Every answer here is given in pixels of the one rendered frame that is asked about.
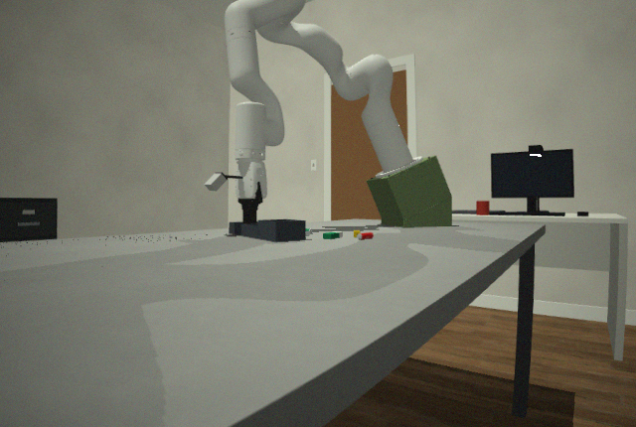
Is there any green and white eraser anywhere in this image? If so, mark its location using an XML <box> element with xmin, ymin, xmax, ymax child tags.
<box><xmin>323</xmin><ymin>231</ymin><xmax>343</xmax><ymax>239</ymax></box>

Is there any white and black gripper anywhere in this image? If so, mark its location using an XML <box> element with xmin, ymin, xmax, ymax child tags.
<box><xmin>236</xmin><ymin>161</ymin><xmax>267</xmax><ymax>223</ymax></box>

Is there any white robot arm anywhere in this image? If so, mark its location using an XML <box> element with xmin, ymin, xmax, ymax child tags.
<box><xmin>225</xmin><ymin>0</ymin><xmax>423</xmax><ymax>179</ymax></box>

